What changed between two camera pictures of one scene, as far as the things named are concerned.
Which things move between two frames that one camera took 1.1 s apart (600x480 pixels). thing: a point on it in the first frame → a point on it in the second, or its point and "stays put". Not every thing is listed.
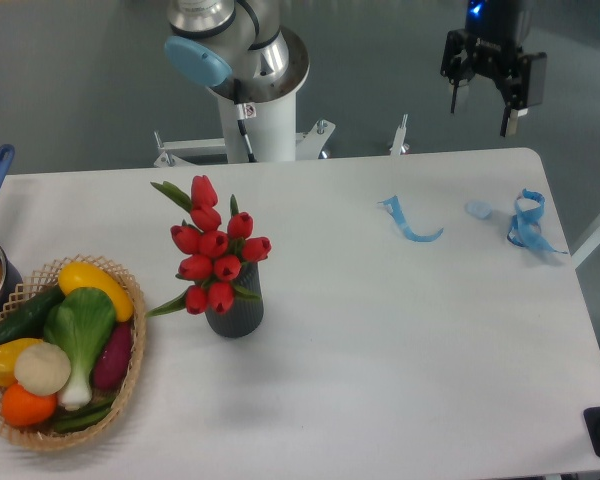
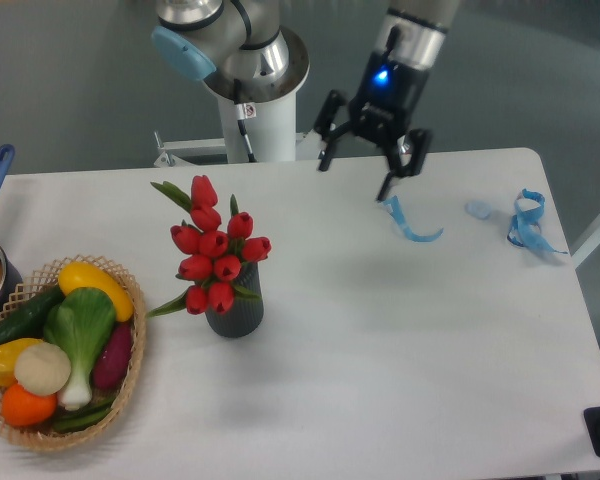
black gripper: (493, 43) → (382, 110)
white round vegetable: (42, 369) stays put
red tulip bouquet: (212, 254) stays put
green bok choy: (82, 323) stays put
